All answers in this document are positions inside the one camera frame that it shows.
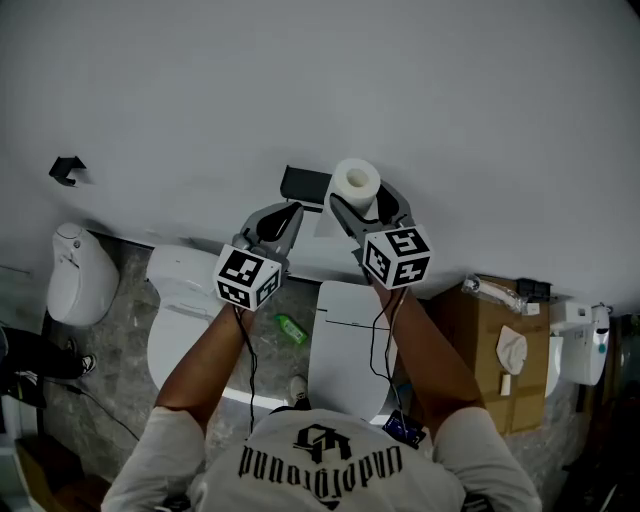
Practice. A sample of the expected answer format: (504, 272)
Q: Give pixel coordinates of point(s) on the black toilet paper holder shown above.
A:
(302, 186)

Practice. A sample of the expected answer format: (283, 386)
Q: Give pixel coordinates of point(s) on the white toilet with flat lid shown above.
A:
(345, 360)

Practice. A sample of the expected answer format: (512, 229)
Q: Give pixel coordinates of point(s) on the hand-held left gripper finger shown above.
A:
(256, 218)
(292, 230)

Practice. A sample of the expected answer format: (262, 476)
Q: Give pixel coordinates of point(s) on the white toilet paper roll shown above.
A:
(355, 186)

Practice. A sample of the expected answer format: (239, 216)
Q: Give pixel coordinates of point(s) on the person's right forearm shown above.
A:
(425, 355)

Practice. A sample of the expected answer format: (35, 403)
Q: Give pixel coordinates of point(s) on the green plastic bottle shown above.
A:
(291, 329)

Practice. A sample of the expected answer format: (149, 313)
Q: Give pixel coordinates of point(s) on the black bracket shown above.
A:
(533, 289)

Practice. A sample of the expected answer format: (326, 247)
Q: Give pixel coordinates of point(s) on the small brown cardboard box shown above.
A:
(55, 475)

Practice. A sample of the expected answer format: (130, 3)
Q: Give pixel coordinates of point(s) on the person's white shoe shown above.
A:
(298, 387)

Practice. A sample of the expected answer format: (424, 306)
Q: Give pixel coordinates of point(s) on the clear plastic wrapped part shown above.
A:
(495, 292)

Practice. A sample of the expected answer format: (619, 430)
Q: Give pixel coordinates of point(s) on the small black wall holder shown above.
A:
(66, 168)

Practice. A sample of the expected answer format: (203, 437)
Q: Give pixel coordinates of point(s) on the dark blue pouch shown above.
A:
(404, 429)

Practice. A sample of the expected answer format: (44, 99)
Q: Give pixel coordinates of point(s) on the large brown cardboard box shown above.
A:
(480, 360)

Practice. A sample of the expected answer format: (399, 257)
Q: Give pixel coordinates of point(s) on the white toilet with side panel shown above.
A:
(582, 345)

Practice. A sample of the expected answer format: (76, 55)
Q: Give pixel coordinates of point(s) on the person's left forearm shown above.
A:
(210, 357)

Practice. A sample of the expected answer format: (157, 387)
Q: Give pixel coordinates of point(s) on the small white card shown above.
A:
(532, 309)

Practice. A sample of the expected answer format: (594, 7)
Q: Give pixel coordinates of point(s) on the rounded white toilet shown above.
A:
(80, 280)

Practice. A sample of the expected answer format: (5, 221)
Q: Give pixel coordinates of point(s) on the crumpled white cloth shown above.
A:
(512, 349)

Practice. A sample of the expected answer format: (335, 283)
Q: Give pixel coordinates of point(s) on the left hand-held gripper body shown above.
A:
(248, 278)

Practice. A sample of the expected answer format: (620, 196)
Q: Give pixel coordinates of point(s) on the white printed t-shirt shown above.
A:
(320, 470)

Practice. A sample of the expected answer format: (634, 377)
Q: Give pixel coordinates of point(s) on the small white box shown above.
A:
(505, 385)

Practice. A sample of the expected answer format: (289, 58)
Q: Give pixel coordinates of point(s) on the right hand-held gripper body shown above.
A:
(397, 257)

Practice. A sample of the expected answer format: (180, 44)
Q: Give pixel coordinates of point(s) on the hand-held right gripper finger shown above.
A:
(346, 215)
(397, 202)

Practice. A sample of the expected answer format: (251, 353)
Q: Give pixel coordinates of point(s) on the white toilet with seat lid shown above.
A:
(175, 320)

